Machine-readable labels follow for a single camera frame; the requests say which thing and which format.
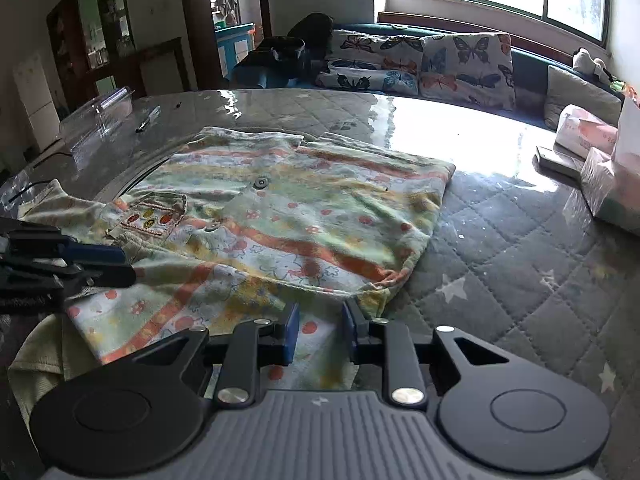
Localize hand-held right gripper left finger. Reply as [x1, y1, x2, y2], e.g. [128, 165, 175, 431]
[102, 302, 301, 409]

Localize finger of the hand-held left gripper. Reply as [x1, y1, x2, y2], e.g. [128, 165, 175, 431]
[27, 262, 137, 295]
[7, 225, 126, 265]

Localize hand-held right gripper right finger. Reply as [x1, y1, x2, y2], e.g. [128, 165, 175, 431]
[341, 300, 521, 409]

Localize striped floral blanket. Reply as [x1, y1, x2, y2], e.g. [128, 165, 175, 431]
[7, 126, 457, 413]

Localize clear plastic container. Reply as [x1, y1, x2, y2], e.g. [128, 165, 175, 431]
[60, 86, 135, 156]

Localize black pen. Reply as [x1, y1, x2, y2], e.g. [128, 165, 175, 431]
[135, 105, 162, 134]

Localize white refrigerator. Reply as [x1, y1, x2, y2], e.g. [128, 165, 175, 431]
[12, 51, 63, 148]

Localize dark wooden glass cabinet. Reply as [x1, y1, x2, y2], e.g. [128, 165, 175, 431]
[46, 0, 141, 111]

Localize blue and white cabinet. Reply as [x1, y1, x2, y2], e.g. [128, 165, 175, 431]
[215, 22, 256, 78]

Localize butterfly print pillow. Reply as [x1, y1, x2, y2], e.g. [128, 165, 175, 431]
[331, 29, 426, 72]
[419, 32, 516, 111]
[315, 59, 420, 95]

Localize flat dark box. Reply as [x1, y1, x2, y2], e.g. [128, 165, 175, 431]
[532, 145, 588, 181]

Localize pink and green tissue pack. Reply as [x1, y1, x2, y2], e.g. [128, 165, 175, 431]
[580, 147, 640, 236]

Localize black round bag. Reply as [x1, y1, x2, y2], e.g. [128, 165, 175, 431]
[287, 12, 335, 61]

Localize blue sofa bench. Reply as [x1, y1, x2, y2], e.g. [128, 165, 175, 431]
[230, 22, 626, 133]

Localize grey pillow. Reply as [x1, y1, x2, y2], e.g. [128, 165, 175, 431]
[544, 65, 623, 131]

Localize white paper sheet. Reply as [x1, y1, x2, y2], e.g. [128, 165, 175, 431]
[612, 95, 640, 166]

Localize white plush toy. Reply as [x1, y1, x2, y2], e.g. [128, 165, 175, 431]
[572, 47, 613, 83]

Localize green and pink plush toy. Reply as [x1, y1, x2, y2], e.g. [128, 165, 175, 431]
[611, 77, 638, 101]

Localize dark wooden door frame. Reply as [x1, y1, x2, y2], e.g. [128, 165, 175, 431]
[177, 0, 273, 92]

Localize black bag with strap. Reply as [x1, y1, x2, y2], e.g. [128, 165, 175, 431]
[235, 35, 313, 88]

